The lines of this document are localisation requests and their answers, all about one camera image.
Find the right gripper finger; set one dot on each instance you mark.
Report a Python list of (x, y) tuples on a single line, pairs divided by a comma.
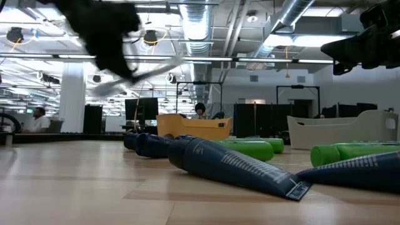
[(353, 47)]

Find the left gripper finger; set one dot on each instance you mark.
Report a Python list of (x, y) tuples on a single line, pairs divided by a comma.
[(137, 78), (126, 74)]

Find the clear-wrapped toothbrush pack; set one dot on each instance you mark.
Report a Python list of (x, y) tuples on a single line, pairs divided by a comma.
[(156, 72)]

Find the dark blue toiletry tube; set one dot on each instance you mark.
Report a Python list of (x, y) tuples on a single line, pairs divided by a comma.
[(359, 173), (153, 145), (231, 165), (130, 141)]

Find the small green bottle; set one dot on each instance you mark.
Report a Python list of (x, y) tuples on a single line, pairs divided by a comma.
[(253, 150), (325, 154), (277, 144)]

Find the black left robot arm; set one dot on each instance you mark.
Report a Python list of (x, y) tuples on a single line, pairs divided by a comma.
[(93, 12)]

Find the black computer monitor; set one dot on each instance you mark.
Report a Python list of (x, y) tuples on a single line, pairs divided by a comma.
[(142, 107)]

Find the black cabinet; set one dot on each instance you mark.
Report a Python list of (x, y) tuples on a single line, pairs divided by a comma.
[(93, 118)]

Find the white square pillar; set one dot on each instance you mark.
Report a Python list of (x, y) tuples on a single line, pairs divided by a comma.
[(72, 103)]

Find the black room partition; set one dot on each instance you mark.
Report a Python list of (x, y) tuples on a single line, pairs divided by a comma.
[(347, 111), (265, 118)]

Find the person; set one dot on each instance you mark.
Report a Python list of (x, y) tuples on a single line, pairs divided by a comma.
[(200, 109), (319, 116), (39, 122)]

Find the yellow plastic bin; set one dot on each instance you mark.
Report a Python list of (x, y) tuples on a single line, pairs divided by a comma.
[(193, 128)]

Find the grey plastic bin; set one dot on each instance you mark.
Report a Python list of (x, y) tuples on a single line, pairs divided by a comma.
[(337, 131)]

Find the long ceiling light strip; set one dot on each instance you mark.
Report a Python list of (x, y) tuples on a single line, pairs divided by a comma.
[(250, 59)]

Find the black wheel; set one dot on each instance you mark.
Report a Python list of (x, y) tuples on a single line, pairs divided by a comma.
[(17, 122)]

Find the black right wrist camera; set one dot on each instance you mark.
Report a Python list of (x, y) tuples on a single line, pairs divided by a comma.
[(342, 68)]

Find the black gantry frame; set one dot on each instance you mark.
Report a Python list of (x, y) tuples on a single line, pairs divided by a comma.
[(298, 86)]

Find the silver ventilation duct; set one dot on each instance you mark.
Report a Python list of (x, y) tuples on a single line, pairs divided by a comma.
[(197, 25), (290, 14)]

